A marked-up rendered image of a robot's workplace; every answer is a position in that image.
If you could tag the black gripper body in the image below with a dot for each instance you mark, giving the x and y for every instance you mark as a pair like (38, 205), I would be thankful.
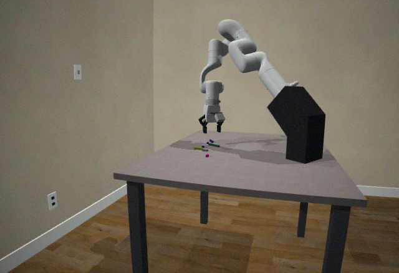
(209, 109)

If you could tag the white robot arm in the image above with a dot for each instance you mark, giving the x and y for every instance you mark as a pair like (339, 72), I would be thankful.
(238, 41)

